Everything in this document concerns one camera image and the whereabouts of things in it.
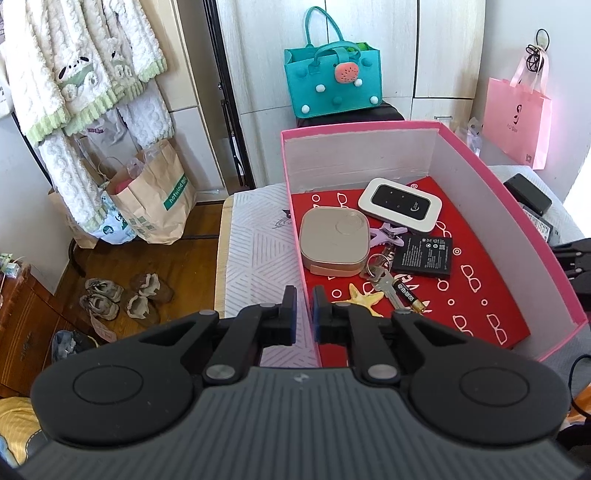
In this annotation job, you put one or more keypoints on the teal felt handbag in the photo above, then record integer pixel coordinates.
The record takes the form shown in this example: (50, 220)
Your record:
(314, 87)

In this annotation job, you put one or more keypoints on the light wooden wardrobe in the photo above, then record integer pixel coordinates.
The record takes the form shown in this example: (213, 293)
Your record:
(415, 46)

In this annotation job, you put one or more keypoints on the white plastic bag purple print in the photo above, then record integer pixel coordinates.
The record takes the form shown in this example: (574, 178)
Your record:
(111, 138)

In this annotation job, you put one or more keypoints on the grey sneaker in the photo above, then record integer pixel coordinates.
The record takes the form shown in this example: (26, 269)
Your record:
(99, 308)
(104, 290)

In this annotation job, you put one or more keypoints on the yellow starfish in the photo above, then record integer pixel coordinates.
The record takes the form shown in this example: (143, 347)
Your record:
(360, 297)

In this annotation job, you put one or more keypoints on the white fluffy pants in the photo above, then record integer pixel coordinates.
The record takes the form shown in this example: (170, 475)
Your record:
(69, 175)

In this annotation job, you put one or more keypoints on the plain brown paper bag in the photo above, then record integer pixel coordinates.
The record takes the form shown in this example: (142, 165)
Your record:
(62, 217)

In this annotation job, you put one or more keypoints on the black rectangular box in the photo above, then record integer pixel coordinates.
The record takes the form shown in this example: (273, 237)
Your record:
(528, 194)

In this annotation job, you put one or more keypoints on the white black pocket router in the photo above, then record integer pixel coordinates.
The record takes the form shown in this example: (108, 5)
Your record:
(397, 198)

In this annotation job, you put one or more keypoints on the black battery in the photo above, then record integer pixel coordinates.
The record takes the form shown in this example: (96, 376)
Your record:
(422, 256)

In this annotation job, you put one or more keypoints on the purple plastic clip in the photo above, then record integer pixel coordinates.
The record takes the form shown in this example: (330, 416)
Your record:
(383, 233)

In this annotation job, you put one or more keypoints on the black clothes rack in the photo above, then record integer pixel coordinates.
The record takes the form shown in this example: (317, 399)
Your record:
(76, 263)

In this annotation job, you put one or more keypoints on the silver key bunch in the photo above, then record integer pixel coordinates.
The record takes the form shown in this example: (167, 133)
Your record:
(381, 277)

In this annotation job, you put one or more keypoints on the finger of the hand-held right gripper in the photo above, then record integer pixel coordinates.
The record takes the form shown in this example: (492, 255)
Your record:
(577, 251)

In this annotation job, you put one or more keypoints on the small green white carton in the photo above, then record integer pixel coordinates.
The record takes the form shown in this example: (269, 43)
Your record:
(10, 265)

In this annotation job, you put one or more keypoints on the green white plastic bag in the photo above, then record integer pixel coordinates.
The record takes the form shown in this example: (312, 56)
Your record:
(113, 228)

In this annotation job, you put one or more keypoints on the blue grey bag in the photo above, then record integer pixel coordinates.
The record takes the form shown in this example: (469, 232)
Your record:
(74, 344)

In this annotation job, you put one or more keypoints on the black labelled device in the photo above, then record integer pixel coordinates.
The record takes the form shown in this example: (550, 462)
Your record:
(542, 226)

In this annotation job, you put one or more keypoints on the brown fluffy slipper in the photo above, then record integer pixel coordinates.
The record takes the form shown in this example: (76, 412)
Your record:
(141, 308)
(152, 286)

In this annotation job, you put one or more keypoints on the white fluffy jacket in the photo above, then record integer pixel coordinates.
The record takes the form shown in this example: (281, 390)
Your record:
(51, 60)

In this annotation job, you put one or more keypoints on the yellow cloth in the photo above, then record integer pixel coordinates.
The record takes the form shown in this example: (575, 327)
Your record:
(18, 429)

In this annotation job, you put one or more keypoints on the dark wooden cabinet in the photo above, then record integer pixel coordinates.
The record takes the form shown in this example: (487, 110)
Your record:
(32, 314)

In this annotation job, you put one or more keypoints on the pink tote bag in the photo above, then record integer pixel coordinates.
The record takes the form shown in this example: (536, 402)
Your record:
(512, 120)

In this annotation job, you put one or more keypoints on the clear plastic packaging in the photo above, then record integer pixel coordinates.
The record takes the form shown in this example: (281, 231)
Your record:
(474, 136)

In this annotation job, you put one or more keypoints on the pink cardboard box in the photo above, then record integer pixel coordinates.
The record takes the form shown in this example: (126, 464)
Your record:
(360, 157)

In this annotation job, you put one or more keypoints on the beige square device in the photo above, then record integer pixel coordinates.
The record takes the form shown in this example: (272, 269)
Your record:
(328, 240)

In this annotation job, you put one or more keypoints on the white cloth tote bag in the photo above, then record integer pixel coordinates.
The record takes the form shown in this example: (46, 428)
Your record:
(4, 99)

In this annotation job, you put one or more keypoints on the brown paper bag green label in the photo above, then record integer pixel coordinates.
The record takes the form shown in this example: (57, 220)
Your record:
(157, 203)

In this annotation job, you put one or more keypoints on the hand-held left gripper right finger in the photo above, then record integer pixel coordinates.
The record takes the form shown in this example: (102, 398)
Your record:
(318, 317)

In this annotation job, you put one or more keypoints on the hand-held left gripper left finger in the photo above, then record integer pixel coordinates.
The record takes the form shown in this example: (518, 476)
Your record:
(290, 316)

